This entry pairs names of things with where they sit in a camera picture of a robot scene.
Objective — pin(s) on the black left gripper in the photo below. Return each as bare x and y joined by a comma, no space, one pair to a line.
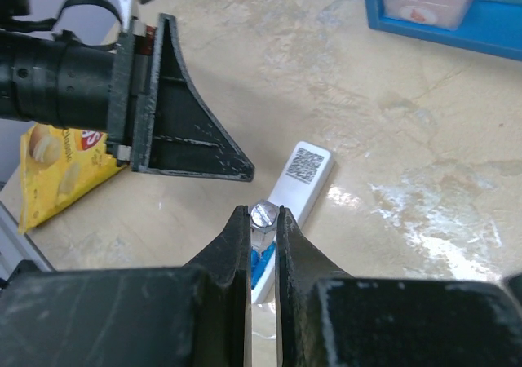
157,121

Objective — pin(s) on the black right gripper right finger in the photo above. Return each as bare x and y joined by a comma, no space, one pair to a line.
326,317

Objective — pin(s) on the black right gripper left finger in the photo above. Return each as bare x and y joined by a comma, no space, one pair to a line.
194,315

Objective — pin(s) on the white remote control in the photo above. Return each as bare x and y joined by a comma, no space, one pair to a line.
304,175

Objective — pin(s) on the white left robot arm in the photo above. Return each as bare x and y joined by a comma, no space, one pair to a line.
61,82

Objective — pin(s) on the blue battery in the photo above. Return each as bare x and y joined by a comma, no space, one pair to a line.
259,262

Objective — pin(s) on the yellow chips bag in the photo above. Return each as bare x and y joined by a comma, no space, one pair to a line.
58,167

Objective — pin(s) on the blue shelf unit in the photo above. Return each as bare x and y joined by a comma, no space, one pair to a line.
486,26

